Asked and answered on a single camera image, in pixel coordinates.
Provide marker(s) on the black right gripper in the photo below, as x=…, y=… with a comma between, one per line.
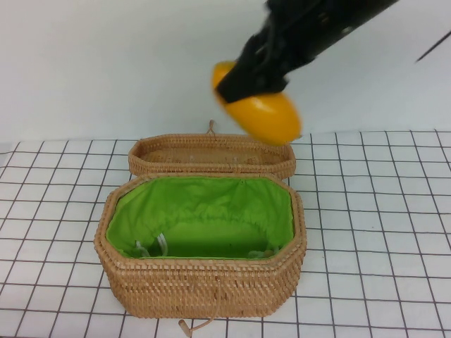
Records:
x=296, y=31

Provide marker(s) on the yellow toy mango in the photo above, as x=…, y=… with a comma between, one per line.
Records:
x=267, y=119

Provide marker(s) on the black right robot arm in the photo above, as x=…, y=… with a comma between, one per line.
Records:
x=352, y=17

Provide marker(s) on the woven rattan basket lid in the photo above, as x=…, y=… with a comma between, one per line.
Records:
x=158, y=155

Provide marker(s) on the green fabric basket liner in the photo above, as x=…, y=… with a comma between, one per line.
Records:
x=211, y=200

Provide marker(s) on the woven rattan basket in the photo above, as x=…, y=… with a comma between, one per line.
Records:
x=176, y=288

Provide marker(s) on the rattan loop on lid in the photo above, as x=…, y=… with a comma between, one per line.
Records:
x=210, y=127

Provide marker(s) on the white black-grid tablecloth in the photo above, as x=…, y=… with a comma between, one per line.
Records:
x=387, y=176

